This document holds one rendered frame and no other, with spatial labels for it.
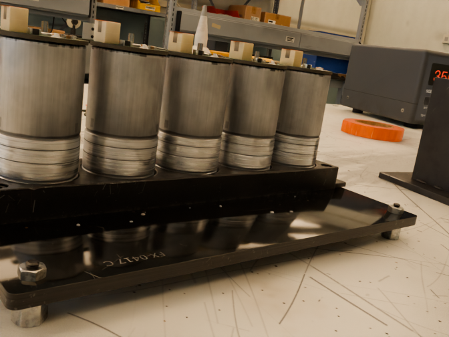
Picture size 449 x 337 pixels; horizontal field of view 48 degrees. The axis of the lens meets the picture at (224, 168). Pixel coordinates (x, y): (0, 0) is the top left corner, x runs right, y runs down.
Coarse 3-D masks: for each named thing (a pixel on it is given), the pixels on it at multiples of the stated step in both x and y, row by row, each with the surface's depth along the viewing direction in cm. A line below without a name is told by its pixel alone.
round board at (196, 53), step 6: (174, 54) 17; (180, 54) 17; (186, 54) 17; (192, 54) 17; (198, 54) 17; (210, 54) 19; (210, 60) 17; (216, 60) 17; (222, 60) 17; (228, 60) 18
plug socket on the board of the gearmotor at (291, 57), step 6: (282, 48) 21; (282, 54) 21; (288, 54) 21; (294, 54) 21; (300, 54) 21; (282, 60) 21; (288, 60) 21; (294, 60) 21; (300, 60) 21; (294, 66) 21; (300, 66) 21
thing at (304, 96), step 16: (288, 80) 21; (304, 80) 21; (320, 80) 21; (288, 96) 21; (304, 96) 21; (320, 96) 21; (288, 112) 21; (304, 112) 21; (320, 112) 21; (288, 128) 21; (304, 128) 21; (320, 128) 22; (288, 144) 21; (304, 144) 21; (272, 160) 22; (288, 160) 22; (304, 160) 22
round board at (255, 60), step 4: (236, 60) 19; (240, 60) 19; (244, 60) 19; (256, 60) 19; (260, 60) 19; (264, 60) 21; (252, 64) 19; (256, 64) 19; (260, 64) 19; (264, 64) 19; (268, 64) 19; (272, 64) 19; (276, 64) 20; (280, 68) 19; (284, 68) 19
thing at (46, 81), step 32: (0, 64) 14; (32, 64) 14; (64, 64) 14; (0, 96) 14; (32, 96) 14; (64, 96) 14; (0, 128) 14; (32, 128) 14; (64, 128) 15; (0, 160) 15; (32, 160) 14; (64, 160) 15
